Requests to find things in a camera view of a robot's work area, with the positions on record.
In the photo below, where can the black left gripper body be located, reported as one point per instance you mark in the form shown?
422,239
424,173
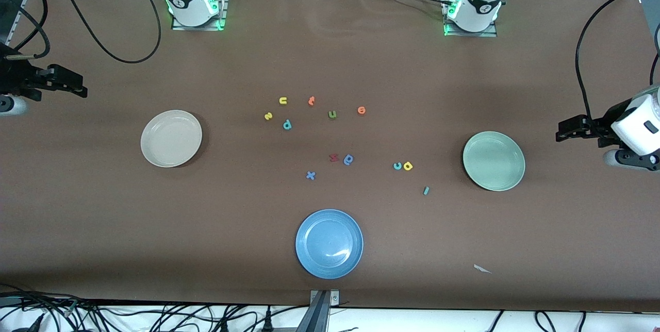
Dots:
605,119

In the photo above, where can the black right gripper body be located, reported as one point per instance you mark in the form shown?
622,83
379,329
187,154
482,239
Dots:
12,77

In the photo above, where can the yellow foam letter o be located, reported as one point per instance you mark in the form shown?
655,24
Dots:
408,166

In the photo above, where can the green round plate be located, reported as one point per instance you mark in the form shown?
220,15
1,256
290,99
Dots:
494,161

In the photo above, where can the beige round plate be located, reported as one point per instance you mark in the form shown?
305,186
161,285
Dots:
171,138

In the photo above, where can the brown table cover sheet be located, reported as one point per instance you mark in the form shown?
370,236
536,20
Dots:
103,218

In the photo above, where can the white paper scrap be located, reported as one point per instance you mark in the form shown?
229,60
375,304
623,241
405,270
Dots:
482,268

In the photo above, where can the blue foam letter a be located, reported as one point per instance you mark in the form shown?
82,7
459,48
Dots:
349,160

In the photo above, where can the blue round plate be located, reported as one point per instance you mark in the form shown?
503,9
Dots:
329,244

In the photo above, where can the black power plug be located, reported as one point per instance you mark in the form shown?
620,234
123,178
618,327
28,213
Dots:
267,321

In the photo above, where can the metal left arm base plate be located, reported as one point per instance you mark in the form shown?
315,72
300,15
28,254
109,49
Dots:
464,34

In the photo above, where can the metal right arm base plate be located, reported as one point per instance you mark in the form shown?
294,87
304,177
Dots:
224,12

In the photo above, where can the silver metal edge bracket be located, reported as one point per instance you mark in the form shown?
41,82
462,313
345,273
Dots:
334,298

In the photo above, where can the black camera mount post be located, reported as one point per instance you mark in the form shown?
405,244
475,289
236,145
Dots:
315,316

